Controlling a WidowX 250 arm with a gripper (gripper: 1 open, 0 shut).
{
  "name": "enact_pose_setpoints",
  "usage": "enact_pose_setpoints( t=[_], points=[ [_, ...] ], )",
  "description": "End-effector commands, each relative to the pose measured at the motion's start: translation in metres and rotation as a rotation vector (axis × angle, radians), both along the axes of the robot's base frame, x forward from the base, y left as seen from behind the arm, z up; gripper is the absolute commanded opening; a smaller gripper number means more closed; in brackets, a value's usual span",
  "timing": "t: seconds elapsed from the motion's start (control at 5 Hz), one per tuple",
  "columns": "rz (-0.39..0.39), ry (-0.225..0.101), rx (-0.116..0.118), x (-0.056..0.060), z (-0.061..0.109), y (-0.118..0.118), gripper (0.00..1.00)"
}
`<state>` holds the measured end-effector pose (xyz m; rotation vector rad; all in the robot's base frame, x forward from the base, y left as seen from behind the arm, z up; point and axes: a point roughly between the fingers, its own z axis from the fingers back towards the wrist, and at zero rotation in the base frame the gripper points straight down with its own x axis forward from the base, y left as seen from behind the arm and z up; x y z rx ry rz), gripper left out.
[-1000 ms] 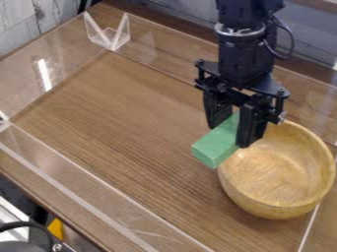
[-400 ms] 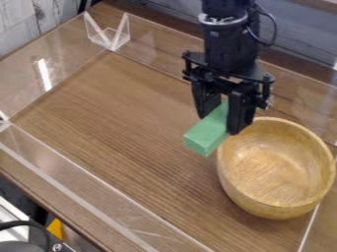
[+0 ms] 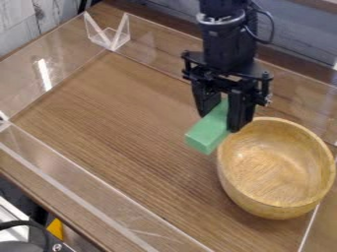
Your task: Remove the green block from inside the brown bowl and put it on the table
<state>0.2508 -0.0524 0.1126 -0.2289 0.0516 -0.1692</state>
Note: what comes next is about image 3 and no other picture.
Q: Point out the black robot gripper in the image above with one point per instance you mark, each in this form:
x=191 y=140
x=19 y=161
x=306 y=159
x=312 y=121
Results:
x=222 y=68

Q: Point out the green rectangular block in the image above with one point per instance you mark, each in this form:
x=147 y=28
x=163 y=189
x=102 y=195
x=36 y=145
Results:
x=209 y=131

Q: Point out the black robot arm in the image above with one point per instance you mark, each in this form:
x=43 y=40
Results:
x=233 y=8

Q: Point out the brown wooden bowl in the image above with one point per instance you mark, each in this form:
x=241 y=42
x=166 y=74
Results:
x=275 y=168

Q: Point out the yellow label sticker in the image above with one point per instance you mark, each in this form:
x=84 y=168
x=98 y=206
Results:
x=55 y=228

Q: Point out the clear acrylic corner bracket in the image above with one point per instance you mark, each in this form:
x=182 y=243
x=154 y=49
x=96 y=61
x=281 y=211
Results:
x=110 y=38

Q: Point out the clear acrylic front wall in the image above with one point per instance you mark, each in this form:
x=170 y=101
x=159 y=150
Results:
x=95 y=208

